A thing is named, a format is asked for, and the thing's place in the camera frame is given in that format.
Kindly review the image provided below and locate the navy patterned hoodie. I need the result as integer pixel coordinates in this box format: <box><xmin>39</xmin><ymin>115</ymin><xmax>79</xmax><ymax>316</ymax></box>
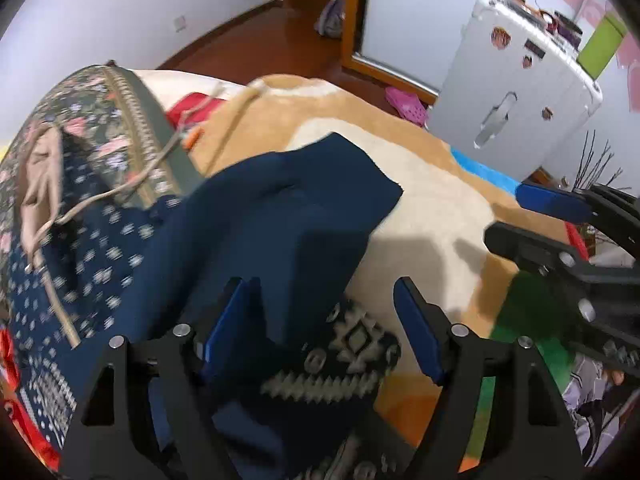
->
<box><xmin>6</xmin><ymin>129</ymin><xmax>402</xmax><ymax>479</ymax></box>

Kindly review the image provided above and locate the tan fleece blanket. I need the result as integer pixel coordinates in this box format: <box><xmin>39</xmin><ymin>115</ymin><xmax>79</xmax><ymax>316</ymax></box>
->
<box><xmin>188</xmin><ymin>74</ymin><xmax>576</xmax><ymax>470</ymax></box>

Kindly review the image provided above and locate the white suitcase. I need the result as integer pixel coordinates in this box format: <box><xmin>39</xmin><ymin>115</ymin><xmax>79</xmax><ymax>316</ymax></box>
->
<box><xmin>427</xmin><ymin>0</ymin><xmax>603</xmax><ymax>181</ymax></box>

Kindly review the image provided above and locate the green box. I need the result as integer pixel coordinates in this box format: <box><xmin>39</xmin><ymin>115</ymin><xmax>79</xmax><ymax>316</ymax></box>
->
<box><xmin>577</xmin><ymin>12</ymin><xmax>627</xmax><ymax>80</ymax></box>

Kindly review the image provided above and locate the pink slipper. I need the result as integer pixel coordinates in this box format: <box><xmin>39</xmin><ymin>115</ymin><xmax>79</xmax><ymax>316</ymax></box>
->
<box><xmin>385</xmin><ymin>87</ymin><xmax>427</xmax><ymax>127</ymax></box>

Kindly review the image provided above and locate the floral quilt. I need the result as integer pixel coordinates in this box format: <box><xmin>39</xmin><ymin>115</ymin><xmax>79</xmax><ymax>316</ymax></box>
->
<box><xmin>1</xmin><ymin>65</ymin><xmax>203</xmax><ymax>280</ymax></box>

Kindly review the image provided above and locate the grey backpack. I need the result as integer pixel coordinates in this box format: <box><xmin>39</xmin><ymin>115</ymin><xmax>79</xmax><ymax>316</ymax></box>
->
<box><xmin>314</xmin><ymin>0</ymin><xmax>345</xmax><ymax>39</ymax></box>

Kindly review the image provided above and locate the red folded garment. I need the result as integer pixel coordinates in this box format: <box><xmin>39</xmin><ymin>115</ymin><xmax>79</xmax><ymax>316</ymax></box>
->
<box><xmin>165</xmin><ymin>92</ymin><xmax>224</xmax><ymax>129</ymax></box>

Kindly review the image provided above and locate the wall socket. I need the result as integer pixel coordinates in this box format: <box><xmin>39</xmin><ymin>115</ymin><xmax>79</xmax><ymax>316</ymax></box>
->
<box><xmin>174</xmin><ymin>15</ymin><xmax>186</xmax><ymax>32</ymax></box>

